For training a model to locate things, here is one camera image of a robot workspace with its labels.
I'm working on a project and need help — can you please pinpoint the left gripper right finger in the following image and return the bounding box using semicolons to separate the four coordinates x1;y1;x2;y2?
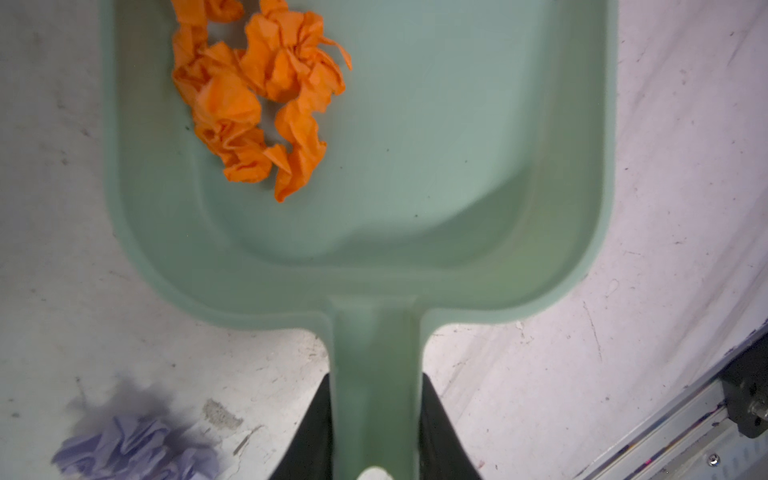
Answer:
418;373;481;480

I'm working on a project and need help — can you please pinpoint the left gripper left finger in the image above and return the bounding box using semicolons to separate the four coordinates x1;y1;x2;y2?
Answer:
269;374;332;480

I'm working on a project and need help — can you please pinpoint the green plastic dustpan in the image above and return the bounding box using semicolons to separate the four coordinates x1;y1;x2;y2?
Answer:
100;1;618;479

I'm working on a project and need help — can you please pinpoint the orange scraps centre pile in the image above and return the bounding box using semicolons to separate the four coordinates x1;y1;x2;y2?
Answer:
172;0;345;202

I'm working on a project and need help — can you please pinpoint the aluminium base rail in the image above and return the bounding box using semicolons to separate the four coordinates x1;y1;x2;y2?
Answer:
572;326;768;480

